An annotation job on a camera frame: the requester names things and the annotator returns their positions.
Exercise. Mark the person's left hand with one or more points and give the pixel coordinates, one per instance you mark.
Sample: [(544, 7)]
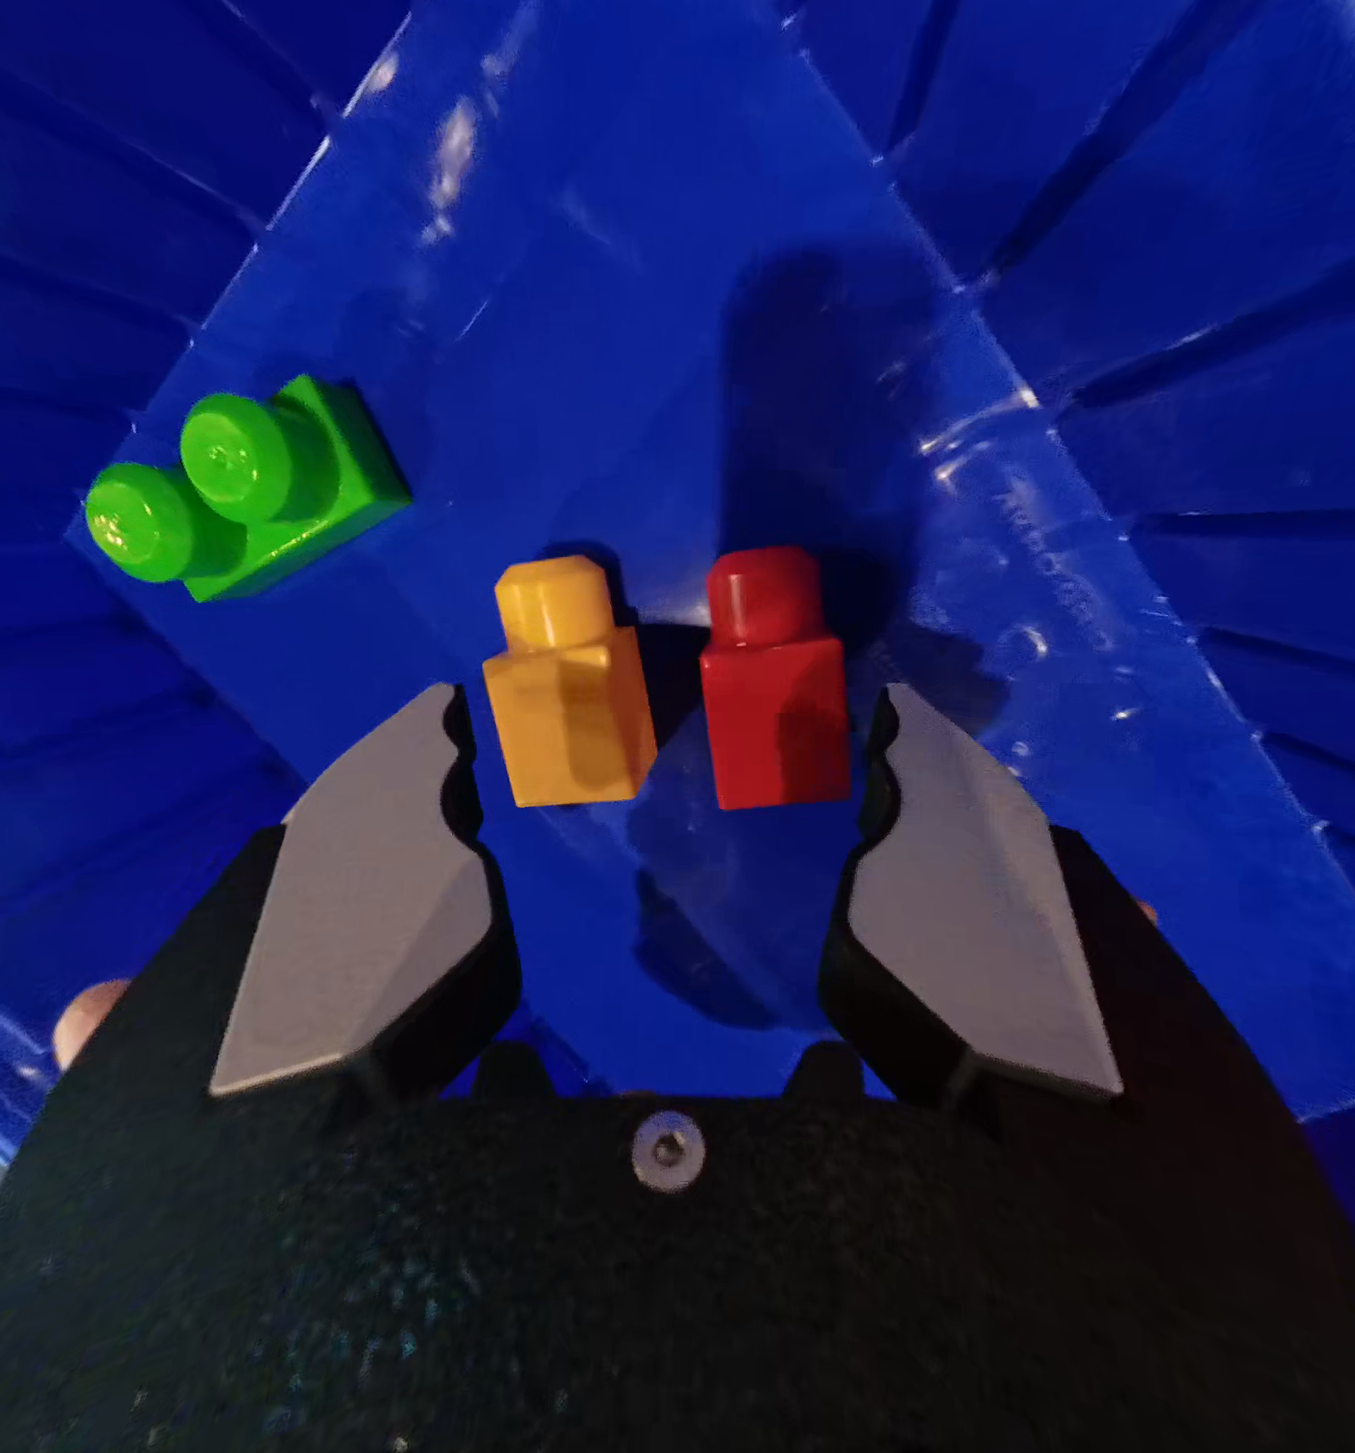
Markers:
[(87, 1015)]

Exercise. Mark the green toy block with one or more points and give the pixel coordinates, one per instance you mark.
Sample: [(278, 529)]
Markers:
[(250, 489)]

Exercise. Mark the blue plastic bin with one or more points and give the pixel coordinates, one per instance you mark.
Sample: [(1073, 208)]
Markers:
[(655, 375)]

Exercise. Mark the red toy block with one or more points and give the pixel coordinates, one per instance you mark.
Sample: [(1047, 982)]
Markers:
[(775, 692)]

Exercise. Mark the yellow toy block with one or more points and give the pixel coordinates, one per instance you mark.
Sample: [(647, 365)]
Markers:
[(571, 692)]

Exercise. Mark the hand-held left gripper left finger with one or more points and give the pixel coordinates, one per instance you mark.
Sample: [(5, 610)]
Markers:
[(349, 908)]

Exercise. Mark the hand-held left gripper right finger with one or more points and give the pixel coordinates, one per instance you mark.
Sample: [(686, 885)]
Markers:
[(974, 896)]

